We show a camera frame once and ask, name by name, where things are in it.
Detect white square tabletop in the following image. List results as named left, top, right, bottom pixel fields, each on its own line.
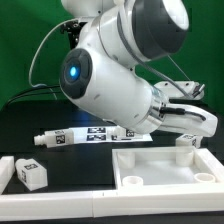
left=112, top=146, right=224, bottom=189

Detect white fence front bar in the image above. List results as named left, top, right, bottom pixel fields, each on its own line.
left=0, top=183, right=224, bottom=222

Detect white fence left bar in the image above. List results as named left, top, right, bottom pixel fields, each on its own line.
left=0, top=156, right=15, bottom=195

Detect paper sheet with tags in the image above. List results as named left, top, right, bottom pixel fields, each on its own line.
left=72, top=126, right=152, bottom=143

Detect black cables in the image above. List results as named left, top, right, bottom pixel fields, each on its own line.
left=6, top=82, right=64, bottom=106

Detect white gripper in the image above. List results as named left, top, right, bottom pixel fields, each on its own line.
left=159, top=103, right=218, bottom=137

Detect white fence bar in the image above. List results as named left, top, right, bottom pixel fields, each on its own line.
left=0, top=183, right=224, bottom=222
left=0, top=156, right=15, bottom=195

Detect grey cable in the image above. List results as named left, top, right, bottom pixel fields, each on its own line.
left=27, top=18, right=81, bottom=88

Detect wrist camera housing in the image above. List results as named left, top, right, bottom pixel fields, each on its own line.
left=155, top=81, right=205, bottom=100

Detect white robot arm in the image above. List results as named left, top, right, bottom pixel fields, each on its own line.
left=60, top=0, right=218, bottom=137

